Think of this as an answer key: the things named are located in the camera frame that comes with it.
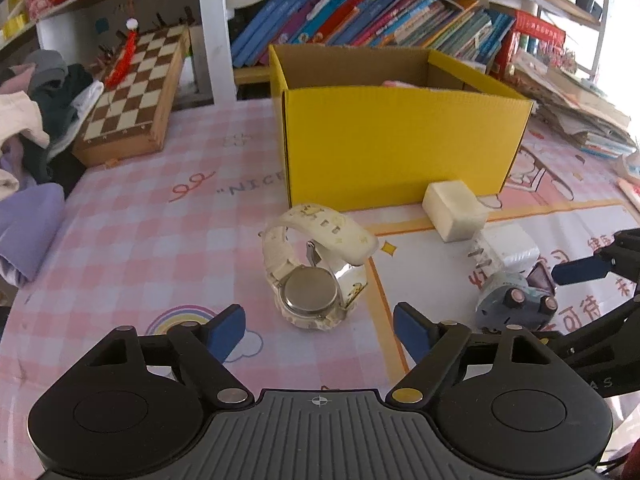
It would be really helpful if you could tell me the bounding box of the white wristwatch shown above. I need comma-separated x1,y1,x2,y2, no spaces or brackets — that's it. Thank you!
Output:
258,202,379,332

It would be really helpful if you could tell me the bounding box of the yellow cardboard box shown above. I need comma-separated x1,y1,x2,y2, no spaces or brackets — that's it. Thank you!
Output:
268,44,535,211

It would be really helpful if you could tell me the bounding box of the pink checkered desktop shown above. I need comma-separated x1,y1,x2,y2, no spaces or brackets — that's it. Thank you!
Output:
0,95,640,411

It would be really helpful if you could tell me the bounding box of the white bookshelf frame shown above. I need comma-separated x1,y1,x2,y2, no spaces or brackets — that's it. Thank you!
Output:
0,0,613,108

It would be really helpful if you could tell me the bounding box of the dried flower bunch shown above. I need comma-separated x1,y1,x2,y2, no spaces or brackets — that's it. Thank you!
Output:
539,44,577,75

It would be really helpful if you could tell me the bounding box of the red tassel ornament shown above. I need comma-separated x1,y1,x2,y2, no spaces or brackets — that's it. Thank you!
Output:
105,19,141,90

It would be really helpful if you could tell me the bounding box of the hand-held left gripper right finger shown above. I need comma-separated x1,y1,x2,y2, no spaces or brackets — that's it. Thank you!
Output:
385,302,576,408

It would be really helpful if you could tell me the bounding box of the white charger plug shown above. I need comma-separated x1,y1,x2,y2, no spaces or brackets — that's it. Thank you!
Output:
467,222,541,282

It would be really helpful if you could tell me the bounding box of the wooden chess board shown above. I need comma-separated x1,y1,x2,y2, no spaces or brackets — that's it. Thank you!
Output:
72,25,193,168

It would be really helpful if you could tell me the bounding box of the row of colourful books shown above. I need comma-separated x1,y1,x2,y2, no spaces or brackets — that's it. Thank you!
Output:
230,0,516,68

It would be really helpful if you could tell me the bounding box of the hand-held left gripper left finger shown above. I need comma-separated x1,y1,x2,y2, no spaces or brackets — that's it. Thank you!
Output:
75,304,256,408

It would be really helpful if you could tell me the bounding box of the white garment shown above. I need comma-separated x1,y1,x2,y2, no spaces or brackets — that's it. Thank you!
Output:
0,91,51,148

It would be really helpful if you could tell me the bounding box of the stack of papers and books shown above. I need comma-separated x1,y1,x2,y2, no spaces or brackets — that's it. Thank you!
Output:
505,50,640,161

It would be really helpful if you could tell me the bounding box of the dark clothes pile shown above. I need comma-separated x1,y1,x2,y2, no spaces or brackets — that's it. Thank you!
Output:
20,50,101,183

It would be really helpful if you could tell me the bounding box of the red boxed book set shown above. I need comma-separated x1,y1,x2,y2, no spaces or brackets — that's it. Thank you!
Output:
492,9,567,80

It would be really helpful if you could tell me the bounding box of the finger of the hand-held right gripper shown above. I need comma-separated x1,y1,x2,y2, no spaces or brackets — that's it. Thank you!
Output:
545,300,640,368
551,229,640,286

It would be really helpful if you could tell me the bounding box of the cream rectangular eraser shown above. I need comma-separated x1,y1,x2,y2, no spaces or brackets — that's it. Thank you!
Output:
422,179,490,243

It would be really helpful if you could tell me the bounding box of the purple garment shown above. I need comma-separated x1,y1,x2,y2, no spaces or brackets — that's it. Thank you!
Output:
0,182,66,288

